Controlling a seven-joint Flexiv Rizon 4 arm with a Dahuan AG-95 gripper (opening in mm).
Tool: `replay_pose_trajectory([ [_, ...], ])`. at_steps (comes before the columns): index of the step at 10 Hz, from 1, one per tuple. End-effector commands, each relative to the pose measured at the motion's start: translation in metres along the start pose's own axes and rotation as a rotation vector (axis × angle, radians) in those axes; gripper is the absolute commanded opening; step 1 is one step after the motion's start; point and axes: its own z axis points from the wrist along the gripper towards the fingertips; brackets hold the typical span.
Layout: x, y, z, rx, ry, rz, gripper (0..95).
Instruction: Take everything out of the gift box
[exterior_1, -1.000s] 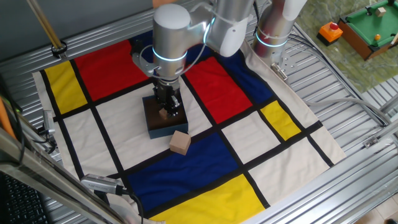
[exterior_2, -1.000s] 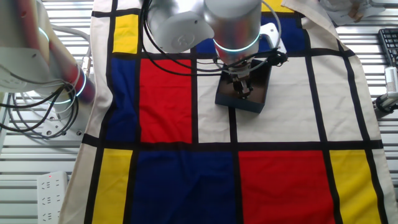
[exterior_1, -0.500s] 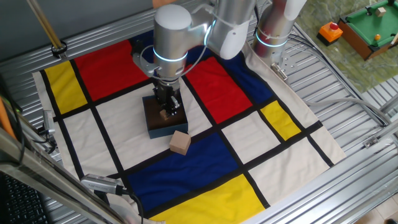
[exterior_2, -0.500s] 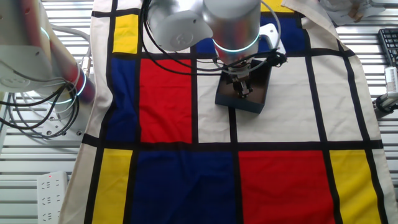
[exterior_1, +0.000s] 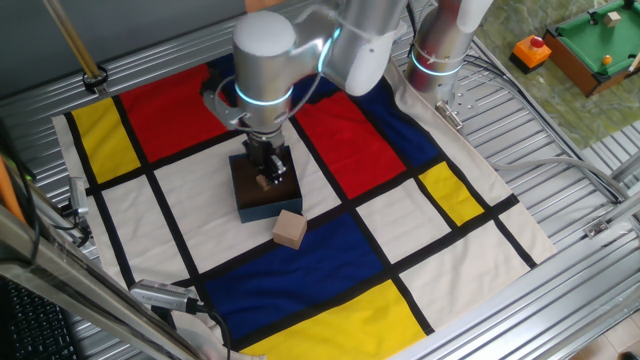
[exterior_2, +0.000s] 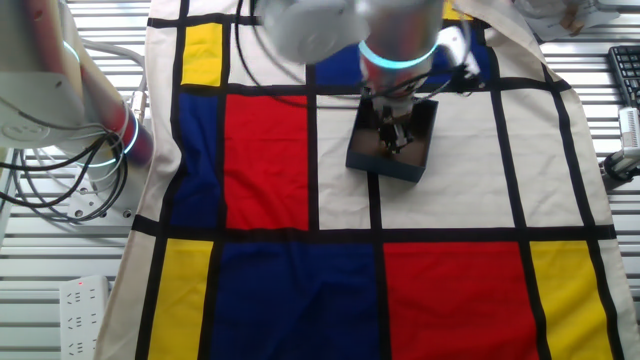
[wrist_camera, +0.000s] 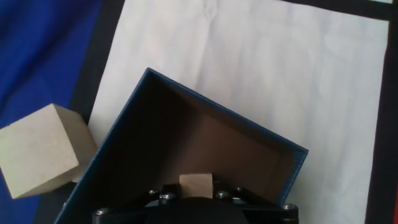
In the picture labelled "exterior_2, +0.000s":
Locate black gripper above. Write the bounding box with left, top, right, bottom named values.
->
left=368, top=97, right=417, bottom=156

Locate dark blue gift box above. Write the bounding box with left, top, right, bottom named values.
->
left=344, top=94, right=440, bottom=184

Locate colour block patterned cloth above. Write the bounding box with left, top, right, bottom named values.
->
left=94, top=0, right=640, bottom=360

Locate crumpled white paper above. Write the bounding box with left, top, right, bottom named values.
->
left=514, top=0, right=621, bottom=42

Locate black keyboard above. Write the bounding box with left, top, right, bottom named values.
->
left=607, top=44, right=640, bottom=109

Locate white power strip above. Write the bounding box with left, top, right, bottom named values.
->
left=58, top=273, right=110, bottom=360

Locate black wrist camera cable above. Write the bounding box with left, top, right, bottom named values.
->
left=233, top=0, right=482, bottom=109

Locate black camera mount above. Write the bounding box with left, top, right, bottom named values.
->
left=602, top=148, right=640, bottom=182

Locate silver camera with long body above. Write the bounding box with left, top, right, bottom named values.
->
left=618, top=106, right=640, bottom=161

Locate thick grey cable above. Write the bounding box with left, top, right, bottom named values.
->
left=82, top=39, right=149, bottom=124

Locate black base cable bundle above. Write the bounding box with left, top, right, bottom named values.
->
left=0, top=132, right=130, bottom=224

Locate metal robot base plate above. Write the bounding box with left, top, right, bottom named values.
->
left=64, top=164, right=139, bottom=227

